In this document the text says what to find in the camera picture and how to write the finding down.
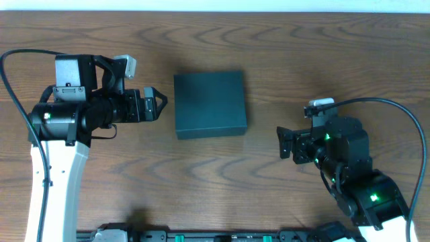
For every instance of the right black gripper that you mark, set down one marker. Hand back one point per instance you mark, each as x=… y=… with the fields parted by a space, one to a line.
x=299 y=146

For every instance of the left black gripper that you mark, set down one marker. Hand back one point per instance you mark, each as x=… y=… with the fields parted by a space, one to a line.
x=148 y=104

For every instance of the black gift box with lid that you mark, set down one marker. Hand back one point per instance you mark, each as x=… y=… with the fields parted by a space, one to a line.
x=209 y=105

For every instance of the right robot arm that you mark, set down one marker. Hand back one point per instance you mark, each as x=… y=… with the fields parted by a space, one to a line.
x=340 y=149

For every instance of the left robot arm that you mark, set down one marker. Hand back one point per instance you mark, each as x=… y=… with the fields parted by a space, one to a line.
x=89 y=94

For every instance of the black mounting rail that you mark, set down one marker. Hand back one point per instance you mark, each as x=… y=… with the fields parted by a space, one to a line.
x=122 y=232

